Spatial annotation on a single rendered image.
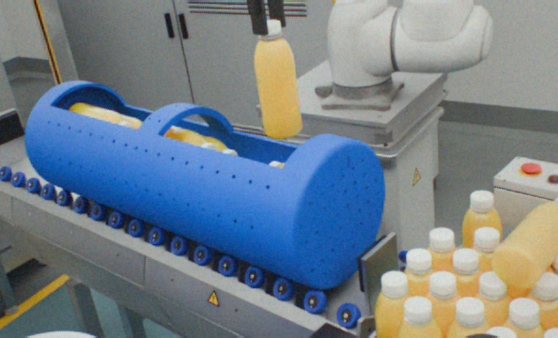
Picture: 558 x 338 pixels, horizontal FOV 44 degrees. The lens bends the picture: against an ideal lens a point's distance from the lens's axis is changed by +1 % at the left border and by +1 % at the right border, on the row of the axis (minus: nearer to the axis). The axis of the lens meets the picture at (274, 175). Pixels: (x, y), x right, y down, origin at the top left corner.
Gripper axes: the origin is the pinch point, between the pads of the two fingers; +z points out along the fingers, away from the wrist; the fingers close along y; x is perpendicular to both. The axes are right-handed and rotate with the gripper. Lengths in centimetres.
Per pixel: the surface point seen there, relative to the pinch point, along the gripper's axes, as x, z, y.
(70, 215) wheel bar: -69, 54, 11
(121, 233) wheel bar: -48, 53, 10
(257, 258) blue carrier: 0.7, 42.4, 12.7
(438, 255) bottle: 30.2, 39.8, -0.6
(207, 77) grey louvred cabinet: -167, 76, -126
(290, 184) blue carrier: 8.0, 27.1, 8.8
